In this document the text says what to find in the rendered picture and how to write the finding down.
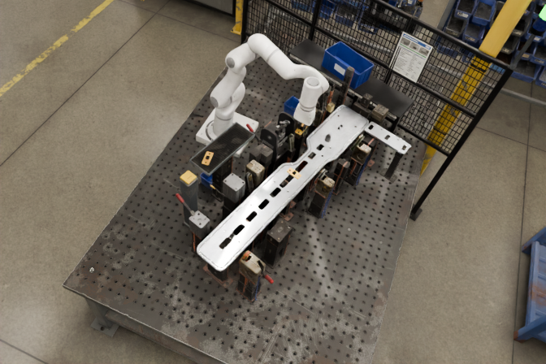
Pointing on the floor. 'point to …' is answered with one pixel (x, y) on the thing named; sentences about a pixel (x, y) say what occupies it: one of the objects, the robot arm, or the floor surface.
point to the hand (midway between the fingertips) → (301, 126)
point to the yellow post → (500, 31)
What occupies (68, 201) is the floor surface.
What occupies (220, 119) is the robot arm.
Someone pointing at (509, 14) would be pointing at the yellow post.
